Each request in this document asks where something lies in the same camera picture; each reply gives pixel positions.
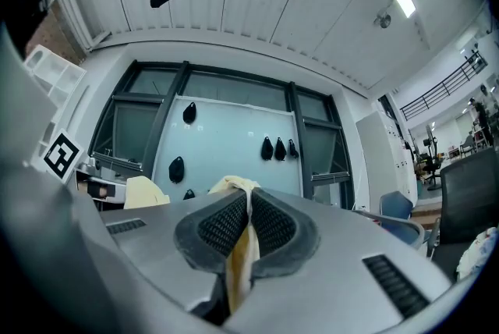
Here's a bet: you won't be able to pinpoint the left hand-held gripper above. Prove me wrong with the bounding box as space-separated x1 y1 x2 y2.
0 31 86 186

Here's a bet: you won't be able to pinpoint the black mesh office chair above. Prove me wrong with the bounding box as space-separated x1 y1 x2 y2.
426 147 499 283

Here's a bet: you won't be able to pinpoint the pale yellow clothes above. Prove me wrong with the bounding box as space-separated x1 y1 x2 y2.
123 174 263 316

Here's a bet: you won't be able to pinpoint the black swivel chair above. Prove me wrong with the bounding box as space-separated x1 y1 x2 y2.
416 137 444 192

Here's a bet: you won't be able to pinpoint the round ceiling spot lamp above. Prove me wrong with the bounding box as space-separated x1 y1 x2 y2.
373 10 393 30

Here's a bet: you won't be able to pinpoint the black window frame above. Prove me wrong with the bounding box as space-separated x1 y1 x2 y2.
87 59 355 211

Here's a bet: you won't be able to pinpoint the white locker cabinet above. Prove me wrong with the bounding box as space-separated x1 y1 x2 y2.
355 109 419 213

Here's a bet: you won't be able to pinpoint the white open shelf unit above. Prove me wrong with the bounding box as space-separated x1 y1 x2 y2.
22 44 87 170

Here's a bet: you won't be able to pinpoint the white floral clothes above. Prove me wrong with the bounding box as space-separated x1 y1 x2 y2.
455 226 499 282

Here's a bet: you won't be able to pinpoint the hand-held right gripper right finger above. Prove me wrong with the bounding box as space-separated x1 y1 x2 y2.
225 187 454 334

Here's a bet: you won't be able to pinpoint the black balcony railing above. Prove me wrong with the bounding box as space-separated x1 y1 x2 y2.
400 50 489 123

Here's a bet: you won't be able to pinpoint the grey plastic laundry basket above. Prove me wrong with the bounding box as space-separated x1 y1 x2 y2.
352 208 426 250

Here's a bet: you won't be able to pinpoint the blue chair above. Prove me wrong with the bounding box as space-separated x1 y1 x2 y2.
379 190 415 225

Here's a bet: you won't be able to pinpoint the frosted glass board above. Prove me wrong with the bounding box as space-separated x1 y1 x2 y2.
152 93 306 203

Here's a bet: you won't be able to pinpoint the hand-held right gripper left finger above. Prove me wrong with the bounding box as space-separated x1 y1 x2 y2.
97 187 251 313

